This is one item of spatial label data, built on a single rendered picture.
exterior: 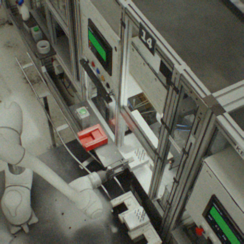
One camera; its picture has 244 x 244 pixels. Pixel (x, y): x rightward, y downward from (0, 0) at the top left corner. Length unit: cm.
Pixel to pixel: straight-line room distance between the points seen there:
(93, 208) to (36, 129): 180
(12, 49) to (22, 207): 246
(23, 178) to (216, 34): 143
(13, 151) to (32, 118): 194
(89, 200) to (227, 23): 113
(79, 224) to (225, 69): 147
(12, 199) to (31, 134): 145
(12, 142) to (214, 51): 102
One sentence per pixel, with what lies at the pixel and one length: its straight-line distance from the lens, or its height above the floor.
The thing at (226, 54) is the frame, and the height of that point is 201.
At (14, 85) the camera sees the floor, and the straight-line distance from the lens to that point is 418.
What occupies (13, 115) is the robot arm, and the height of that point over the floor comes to 151.
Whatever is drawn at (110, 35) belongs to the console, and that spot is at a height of 179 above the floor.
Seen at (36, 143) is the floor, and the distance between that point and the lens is 372.
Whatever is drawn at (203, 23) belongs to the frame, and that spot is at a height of 201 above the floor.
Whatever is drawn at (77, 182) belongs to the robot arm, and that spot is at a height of 106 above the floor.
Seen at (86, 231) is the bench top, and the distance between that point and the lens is 257.
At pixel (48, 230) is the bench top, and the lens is 260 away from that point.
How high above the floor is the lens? 310
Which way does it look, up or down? 56 degrees down
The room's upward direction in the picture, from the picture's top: 5 degrees clockwise
